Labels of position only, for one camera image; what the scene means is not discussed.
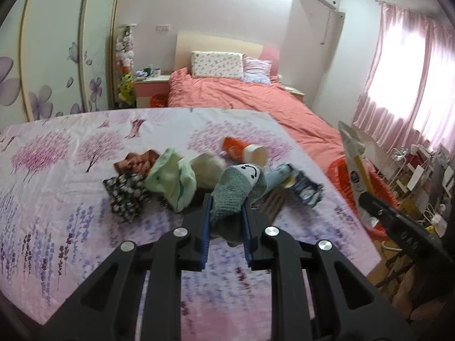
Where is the blue snack packet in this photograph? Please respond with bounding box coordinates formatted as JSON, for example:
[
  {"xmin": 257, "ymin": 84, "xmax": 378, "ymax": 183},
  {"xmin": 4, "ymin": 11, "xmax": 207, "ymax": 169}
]
[{"xmin": 291, "ymin": 171, "xmax": 324, "ymax": 208}]

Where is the grey smiley face sock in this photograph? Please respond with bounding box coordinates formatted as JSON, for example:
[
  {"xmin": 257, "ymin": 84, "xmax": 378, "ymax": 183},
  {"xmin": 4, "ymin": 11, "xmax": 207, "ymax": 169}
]
[{"xmin": 210, "ymin": 163, "xmax": 267, "ymax": 224}]

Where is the red plastic laundry basket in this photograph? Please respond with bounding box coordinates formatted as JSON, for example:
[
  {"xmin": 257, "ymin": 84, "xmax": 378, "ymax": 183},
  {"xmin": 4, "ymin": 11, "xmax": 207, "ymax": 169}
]
[{"xmin": 326, "ymin": 155, "xmax": 401, "ymax": 242}]

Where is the cluttered desk shelf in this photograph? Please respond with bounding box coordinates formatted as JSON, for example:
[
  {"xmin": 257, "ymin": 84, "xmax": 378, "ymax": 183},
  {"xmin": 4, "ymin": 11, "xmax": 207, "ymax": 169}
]
[{"xmin": 392, "ymin": 145, "xmax": 454, "ymax": 237}]

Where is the floral purple table cloth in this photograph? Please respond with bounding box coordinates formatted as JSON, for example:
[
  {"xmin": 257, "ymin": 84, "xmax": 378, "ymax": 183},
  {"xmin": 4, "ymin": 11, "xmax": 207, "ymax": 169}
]
[{"xmin": 1, "ymin": 108, "xmax": 380, "ymax": 324}]

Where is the white yellow box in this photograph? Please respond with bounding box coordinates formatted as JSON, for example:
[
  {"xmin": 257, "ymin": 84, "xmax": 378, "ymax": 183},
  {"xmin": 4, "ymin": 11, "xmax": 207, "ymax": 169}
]
[{"xmin": 338, "ymin": 121, "xmax": 379, "ymax": 230}]

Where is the black white floral cloth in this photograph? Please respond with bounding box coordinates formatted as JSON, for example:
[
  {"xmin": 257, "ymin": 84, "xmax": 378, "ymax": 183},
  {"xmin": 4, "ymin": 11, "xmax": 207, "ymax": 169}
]
[{"xmin": 103, "ymin": 173, "xmax": 151, "ymax": 223}]

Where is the light blue tube bottle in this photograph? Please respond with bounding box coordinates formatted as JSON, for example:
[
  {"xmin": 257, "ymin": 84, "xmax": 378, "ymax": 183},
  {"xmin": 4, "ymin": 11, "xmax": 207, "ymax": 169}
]
[{"xmin": 264, "ymin": 164, "xmax": 297, "ymax": 195}]

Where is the pink window curtain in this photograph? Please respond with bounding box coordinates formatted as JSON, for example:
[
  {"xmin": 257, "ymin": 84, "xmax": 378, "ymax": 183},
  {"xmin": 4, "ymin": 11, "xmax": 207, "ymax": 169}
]
[{"xmin": 352, "ymin": 2, "xmax": 454, "ymax": 152}]

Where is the brown patterned cloth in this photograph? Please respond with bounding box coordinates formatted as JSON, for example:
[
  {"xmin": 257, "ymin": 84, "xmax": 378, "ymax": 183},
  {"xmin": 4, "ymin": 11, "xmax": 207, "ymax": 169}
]
[{"xmin": 113, "ymin": 149, "xmax": 160, "ymax": 177}]

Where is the light green cloth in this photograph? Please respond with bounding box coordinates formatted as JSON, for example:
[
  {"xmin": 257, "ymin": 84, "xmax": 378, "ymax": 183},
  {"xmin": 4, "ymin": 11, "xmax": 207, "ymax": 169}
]
[{"xmin": 144, "ymin": 148, "xmax": 197, "ymax": 213}]

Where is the red white paper cup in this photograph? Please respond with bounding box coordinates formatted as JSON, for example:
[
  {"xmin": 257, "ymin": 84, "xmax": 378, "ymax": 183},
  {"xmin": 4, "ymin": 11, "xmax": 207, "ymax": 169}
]
[{"xmin": 221, "ymin": 137, "xmax": 268, "ymax": 168}]

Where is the beige crumpled cloth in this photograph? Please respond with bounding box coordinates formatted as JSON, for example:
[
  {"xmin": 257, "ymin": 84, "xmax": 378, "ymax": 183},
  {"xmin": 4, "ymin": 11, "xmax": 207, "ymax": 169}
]
[{"xmin": 190, "ymin": 152, "xmax": 227, "ymax": 190}]

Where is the far side nightstand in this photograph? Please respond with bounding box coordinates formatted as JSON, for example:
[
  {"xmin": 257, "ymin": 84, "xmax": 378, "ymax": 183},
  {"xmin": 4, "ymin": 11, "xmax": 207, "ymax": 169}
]
[{"xmin": 284, "ymin": 86, "xmax": 305, "ymax": 102}]

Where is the pink white nightstand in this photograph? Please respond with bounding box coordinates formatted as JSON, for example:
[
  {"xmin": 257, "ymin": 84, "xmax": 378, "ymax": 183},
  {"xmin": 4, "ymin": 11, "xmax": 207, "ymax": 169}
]
[{"xmin": 135, "ymin": 75, "xmax": 170, "ymax": 109}]

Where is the hanging plush toy stack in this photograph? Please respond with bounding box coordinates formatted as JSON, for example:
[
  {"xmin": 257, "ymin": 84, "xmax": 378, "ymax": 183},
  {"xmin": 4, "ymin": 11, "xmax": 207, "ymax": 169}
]
[{"xmin": 115, "ymin": 25, "xmax": 136, "ymax": 107}]

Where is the pink striped pillow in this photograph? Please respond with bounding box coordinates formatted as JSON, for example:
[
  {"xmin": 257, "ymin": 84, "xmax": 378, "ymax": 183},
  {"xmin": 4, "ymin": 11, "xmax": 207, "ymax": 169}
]
[{"xmin": 243, "ymin": 56, "xmax": 272, "ymax": 86}]

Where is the salmon pink bed duvet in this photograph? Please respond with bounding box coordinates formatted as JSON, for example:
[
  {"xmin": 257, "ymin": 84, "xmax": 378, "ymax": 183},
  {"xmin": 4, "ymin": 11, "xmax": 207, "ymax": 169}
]
[{"xmin": 168, "ymin": 68, "xmax": 344, "ymax": 170}]

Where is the white floral pillow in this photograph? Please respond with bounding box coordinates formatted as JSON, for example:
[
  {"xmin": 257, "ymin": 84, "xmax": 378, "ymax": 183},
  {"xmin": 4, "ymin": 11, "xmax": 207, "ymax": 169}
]
[{"xmin": 191, "ymin": 51, "xmax": 244, "ymax": 80}]

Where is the floral sliding wardrobe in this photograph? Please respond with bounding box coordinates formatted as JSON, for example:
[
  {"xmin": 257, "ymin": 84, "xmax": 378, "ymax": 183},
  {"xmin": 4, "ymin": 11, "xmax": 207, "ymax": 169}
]
[{"xmin": 1, "ymin": 0, "xmax": 117, "ymax": 128}]

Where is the beige pink headboard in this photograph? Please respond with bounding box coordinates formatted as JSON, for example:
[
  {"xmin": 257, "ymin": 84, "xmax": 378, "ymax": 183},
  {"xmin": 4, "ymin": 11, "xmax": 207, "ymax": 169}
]
[{"xmin": 173, "ymin": 32, "xmax": 280, "ymax": 76}]

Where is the white wire rack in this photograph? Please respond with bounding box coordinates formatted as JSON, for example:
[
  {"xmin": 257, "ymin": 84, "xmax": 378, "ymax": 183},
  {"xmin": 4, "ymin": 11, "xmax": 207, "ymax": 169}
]
[{"xmin": 387, "ymin": 147, "xmax": 412, "ymax": 189}]

